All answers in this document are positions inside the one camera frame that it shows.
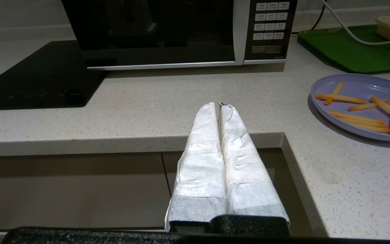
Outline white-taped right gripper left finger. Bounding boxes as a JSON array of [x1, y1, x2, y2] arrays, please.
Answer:
[[165, 102, 228, 233]]

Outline white power cable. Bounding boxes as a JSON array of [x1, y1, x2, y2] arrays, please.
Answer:
[[321, 0, 390, 48]]

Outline purple plate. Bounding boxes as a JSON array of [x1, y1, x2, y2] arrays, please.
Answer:
[[310, 74, 390, 142]]

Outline green plastic tray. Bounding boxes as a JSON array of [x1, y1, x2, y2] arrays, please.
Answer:
[[297, 24, 390, 74]]

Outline black induction cooktop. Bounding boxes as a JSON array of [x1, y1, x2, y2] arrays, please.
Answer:
[[0, 40, 107, 111]]

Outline black power cable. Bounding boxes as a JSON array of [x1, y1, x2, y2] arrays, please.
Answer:
[[291, 3, 327, 35]]

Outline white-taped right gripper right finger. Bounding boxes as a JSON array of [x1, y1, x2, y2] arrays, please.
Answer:
[[218, 103, 290, 227]]

